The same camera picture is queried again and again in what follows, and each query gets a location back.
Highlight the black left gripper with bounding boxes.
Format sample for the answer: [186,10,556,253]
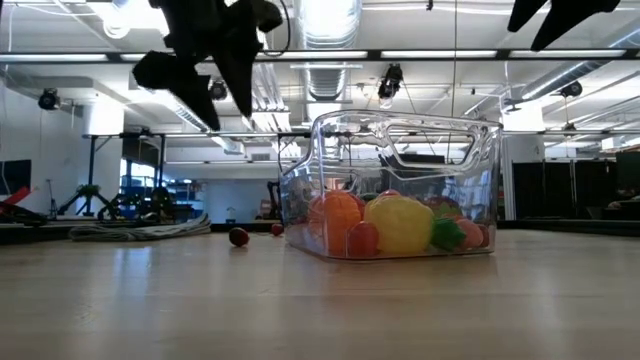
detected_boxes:
[132,0,265,132]

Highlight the dark red toy cherry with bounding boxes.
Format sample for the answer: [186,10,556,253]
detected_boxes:
[228,227,251,248]

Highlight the orange toy orange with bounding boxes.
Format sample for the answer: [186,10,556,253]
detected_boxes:
[308,189,366,257]

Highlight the yellow toy lemon with leaf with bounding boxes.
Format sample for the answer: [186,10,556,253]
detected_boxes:
[363,194,467,254]

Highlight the black overhead beam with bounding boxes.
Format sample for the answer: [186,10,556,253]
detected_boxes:
[0,48,640,63]

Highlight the black background robot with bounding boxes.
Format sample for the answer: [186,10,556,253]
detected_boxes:
[259,179,282,221]

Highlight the background robot workstation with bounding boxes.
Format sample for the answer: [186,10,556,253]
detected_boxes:
[52,182,206,224]

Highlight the clear plastic container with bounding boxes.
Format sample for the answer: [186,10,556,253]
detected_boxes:
[278,109,504,261]

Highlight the black background partition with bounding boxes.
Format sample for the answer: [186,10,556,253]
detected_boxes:
[512,157,640,224]

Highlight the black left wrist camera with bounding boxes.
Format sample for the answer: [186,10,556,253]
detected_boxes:
[249,0,285,34]

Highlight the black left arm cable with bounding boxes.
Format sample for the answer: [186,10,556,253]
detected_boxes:
[277,0,293,57]

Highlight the silver ventilation duct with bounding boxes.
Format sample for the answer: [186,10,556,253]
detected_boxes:
[294,0,362,101]

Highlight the black ceiling-hung camera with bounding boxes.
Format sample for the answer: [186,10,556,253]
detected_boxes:
[377,63,405,101]

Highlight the black background station frame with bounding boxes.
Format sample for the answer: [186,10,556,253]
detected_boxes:
[82,128,321,224]

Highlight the black wall monitor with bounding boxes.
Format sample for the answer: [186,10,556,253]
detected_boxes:
[0,159,33,195]

